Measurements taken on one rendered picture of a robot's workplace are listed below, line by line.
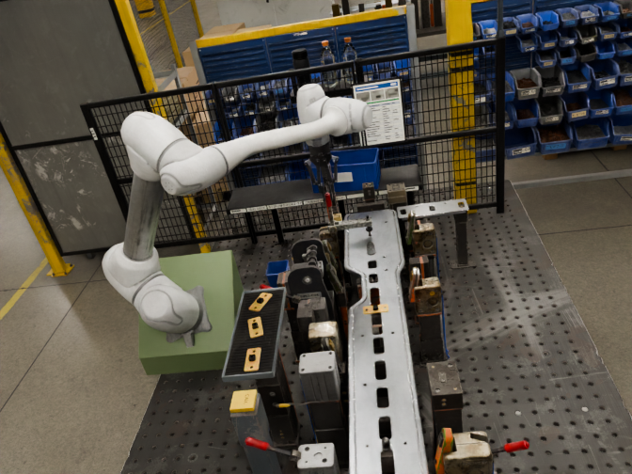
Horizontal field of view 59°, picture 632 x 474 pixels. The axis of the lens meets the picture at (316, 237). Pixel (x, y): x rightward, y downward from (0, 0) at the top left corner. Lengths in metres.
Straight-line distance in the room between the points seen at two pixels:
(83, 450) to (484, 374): 2.09
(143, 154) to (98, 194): 2.65
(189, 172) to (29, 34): 2.60
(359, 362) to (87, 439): 1.94
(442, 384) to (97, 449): 2.09
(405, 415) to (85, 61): 3.09
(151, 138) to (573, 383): 1.53
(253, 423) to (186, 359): 0.84
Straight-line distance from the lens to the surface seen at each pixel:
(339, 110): 1.86
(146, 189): 1.82
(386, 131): 2.65
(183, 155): 1.64
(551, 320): 2.29
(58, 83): 4.10
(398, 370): 1.67
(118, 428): 3.28
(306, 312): 1.75
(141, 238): 1.97
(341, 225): 2.21
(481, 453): 1.41
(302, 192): 2.61
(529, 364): 2.11
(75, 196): 4.43
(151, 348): 2.29
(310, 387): 1.59
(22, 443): 3.52
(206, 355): 2.22
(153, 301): 2.00
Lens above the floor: 2.18
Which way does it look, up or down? 31 degrees down
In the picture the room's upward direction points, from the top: 11 degrees counter-clockwise
